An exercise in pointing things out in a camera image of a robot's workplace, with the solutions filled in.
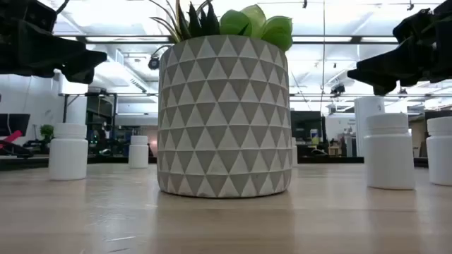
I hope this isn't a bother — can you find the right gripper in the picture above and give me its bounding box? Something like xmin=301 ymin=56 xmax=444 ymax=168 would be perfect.
xmin=347 ymin=13 xmax=452 ymax=97

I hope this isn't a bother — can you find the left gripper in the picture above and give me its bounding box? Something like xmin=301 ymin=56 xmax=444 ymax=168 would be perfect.
xmin=0 ymin=20 xmax=108 ymax=85

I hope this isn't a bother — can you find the white pill bottle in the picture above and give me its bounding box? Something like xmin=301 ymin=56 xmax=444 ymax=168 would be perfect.
xmin=128 ymin=135 xmax=150 ymax=169
xmin=425 ymin=116 xmax=452 ymax=187
xmin=363 ymin=112 xmax=417 ymax=191
xmin=48 ymin=122 xmax=89 ymax=181

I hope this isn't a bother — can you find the white pillar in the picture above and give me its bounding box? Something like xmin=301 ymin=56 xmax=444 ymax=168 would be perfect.
xmin=354 ymin=95 xmax=386 ymax=158

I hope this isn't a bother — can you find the small potted green plant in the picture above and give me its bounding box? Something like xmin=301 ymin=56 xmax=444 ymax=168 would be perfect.
xmin=39 ymin=123 xmax=54 ymax=144

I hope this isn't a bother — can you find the black computer monitor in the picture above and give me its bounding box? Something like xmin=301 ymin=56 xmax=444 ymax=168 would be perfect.
xmin=291 ymin=110 xmax=326 ymax=142
xmin=0 ymin=113 xmax=31 ymax=138

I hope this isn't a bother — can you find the green artificial succulent plant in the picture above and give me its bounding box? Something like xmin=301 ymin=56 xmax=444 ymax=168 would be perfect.
xmin=147 ymin=0 xmax=294 ymax=52

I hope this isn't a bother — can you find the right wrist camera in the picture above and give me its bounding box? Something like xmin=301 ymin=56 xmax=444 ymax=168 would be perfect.
xmin=392 ymin=8 xmax=437 ymax=45

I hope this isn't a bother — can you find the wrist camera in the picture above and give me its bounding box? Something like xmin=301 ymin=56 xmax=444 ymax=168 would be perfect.
xmin=392 ymin=8 xmax=437 ymax=45
xmin=0 ymin=0 xmax=58 ymax=33

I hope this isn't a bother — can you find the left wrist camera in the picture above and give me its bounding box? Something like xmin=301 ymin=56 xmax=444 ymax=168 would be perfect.
xmin=0 ymin=0 xmax=58 ymax=33

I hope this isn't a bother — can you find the black aluminium table frame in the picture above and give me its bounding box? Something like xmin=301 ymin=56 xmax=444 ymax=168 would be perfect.
xmin=0 ymin=155 xmax=430 ymax=173

